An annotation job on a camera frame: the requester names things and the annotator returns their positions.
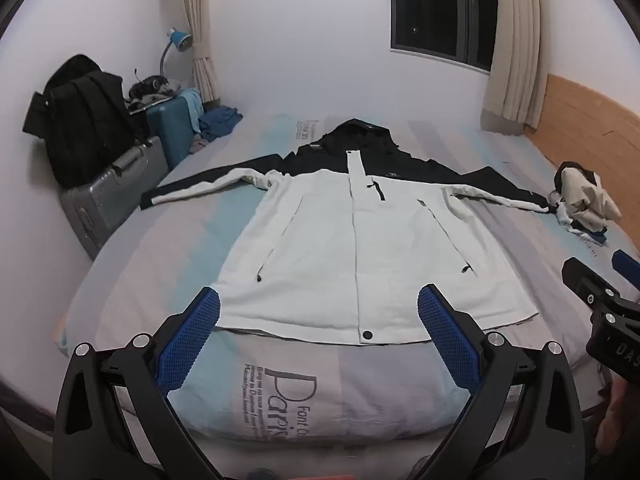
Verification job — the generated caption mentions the left beige curtain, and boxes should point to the left beige curtain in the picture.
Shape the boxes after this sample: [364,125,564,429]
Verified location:
[182,0,219,105]

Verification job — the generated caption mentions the right hand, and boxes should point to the right hand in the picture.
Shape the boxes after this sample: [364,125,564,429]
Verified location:
[596,374,639,456]

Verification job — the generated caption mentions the light blue cloth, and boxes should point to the light blue cloth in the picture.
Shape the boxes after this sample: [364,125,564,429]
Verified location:
[178,88,204,133]

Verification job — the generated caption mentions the wooden headboard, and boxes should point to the wooden headboard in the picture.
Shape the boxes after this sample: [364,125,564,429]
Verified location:
[525,75,640,243]

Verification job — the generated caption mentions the blue desk lamp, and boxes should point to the blue desk lamp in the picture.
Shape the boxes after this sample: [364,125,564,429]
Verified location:
[158,27,194,80]

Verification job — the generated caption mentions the beige curtain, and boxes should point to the beige curtain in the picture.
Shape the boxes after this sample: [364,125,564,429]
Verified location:
[182,0,219,105]
[480,0,550,134]

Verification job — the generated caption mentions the teal hard suitcase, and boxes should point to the teal hard suitcase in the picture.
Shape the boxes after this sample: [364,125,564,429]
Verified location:
[146,96,194,169]

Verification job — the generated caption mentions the blue crumpled clothes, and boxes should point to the blue crumpled clothes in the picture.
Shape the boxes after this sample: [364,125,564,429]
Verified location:
[198,105,243,142]

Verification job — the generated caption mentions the folded clothes pile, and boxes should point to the folded clothes pile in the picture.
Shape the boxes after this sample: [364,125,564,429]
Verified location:
[549,162,622,246]

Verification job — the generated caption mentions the dark window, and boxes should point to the dark window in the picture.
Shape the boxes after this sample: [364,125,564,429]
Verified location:
[390,0,498,70]

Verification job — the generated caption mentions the silver hard suitcase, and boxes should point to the silver hard suitcase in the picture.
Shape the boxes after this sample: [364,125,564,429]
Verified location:
[60,136,169,260]

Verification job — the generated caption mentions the right beige curtain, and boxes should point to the right beige curtain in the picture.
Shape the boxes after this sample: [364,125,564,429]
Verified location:
[480,0,550,134]

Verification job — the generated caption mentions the grey clutter with headphones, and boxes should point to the grey clutter with headphones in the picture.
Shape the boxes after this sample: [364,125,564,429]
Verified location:
[126,75,182,112]

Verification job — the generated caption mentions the black backpack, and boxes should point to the black backpack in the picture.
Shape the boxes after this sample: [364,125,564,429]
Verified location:
[23,54,138,190]

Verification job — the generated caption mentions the white and black jacket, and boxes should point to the white and black jacket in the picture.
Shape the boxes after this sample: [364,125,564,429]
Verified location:
[141,119,549,346]

